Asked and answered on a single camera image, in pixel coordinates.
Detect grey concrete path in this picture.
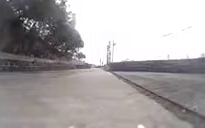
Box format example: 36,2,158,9
0,67,195,128

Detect row of trees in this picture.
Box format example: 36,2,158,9
0,0,87,62

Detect dark gutter strip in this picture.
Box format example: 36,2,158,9
108,70,205,128

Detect grey concrete road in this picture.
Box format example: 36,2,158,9
113,71,205,120

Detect grey concrete wall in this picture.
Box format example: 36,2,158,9
104,55,205,75

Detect overhead wires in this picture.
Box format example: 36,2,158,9
160,25,193,38

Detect stone retaining wall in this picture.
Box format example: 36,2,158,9
0,50,93,74

